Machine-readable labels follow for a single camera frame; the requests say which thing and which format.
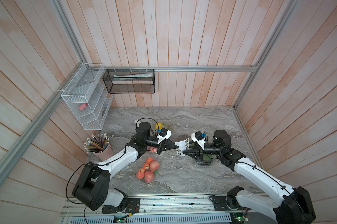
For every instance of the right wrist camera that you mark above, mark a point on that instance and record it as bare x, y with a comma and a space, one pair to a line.
199, 137

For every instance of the clear box of lemons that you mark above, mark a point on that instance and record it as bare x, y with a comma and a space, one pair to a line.
166, 126

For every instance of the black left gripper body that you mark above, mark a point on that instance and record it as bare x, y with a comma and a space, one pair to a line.
152, 141

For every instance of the black mesh wall basket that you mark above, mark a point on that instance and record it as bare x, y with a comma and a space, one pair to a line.
130, 81

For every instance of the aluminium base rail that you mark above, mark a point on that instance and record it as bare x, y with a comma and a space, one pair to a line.
163, 208

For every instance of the clear box of apples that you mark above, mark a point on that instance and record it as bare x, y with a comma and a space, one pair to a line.
148, 170

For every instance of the clear box of tomatoes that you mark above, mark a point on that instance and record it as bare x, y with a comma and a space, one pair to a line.
152, 150

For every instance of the white mesh wall shelf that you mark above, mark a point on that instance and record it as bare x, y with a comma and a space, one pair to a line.
86, 86

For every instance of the yellow lemon upper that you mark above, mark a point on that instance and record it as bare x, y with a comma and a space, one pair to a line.
158, 126

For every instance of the pink cup of pencils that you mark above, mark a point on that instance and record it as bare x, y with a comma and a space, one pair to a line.
100, 146

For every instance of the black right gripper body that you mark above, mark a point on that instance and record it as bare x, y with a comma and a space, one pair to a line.
210, 149

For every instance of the pink eraser on shelf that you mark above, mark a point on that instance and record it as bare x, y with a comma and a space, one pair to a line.
83, 106

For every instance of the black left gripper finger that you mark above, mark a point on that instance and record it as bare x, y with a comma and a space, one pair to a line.
159, 150
169, 145

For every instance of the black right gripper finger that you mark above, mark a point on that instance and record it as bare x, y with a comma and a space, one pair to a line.
193, 153
191, 145

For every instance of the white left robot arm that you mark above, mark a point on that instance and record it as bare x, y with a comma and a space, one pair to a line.
92, 186

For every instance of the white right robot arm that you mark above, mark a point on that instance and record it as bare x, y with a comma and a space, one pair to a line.
283, 203

